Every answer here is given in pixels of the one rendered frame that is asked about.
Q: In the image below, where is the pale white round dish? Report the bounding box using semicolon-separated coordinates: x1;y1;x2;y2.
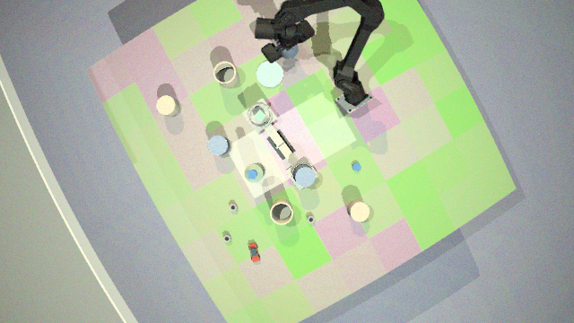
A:
257;61;283;87

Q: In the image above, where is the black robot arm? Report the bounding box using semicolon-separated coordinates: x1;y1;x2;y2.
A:
254;0;385;107

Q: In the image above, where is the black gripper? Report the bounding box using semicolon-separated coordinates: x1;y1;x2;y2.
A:
261;20;315;63

